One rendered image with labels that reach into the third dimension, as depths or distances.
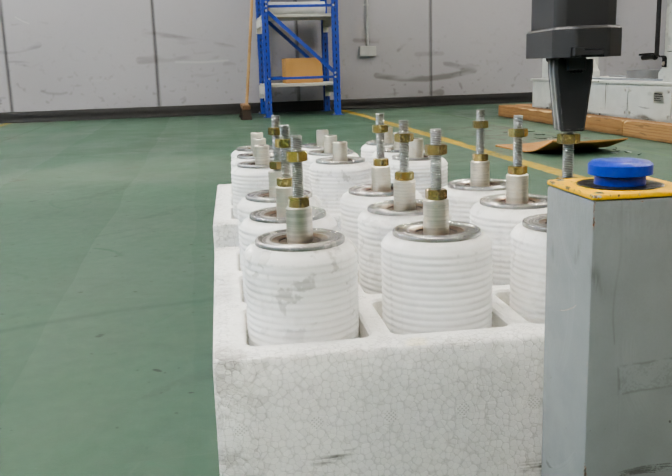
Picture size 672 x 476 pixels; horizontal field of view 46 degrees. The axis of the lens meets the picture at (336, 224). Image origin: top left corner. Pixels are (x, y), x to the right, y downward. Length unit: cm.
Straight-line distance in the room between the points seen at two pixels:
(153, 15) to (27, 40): 104
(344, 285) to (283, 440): 13
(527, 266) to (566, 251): 17
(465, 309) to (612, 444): 17
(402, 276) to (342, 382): 10
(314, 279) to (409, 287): 8
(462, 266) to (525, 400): 12
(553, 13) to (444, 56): 664
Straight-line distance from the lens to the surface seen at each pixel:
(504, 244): 79
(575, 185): 54
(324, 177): 117
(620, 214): 51
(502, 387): 66
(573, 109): 70
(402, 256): 65
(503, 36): 749
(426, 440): 66
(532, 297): 70
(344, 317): 65
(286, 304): 63
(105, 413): 100
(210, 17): 699
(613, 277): 52
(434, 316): 66
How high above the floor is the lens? 40
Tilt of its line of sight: 11 degrees down
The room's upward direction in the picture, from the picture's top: 2 degrees counter-clockwise
